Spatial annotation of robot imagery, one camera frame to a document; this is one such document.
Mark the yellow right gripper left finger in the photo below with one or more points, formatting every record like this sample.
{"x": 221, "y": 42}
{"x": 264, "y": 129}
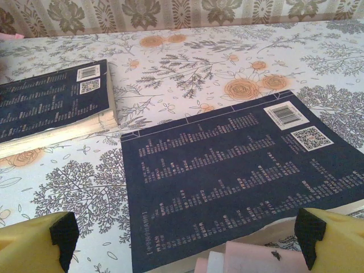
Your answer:
{"x": 34, "y": 244}

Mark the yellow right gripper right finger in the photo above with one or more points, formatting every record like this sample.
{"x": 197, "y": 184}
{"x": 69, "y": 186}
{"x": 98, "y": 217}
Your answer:
{"x": 335, "y": 244}

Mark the dark blue paperback book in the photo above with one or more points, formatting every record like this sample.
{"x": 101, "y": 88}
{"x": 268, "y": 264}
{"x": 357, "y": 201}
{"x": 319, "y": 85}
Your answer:
{"x": 51, "y": 105}
{"x": 227, "y": 176}

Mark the pink backpack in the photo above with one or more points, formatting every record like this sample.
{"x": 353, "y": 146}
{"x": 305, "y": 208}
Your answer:
{"x": 11, "y": 36}

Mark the floral tablecloth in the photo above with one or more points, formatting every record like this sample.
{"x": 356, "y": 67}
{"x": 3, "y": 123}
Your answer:
{"x": 199, "y": 57}

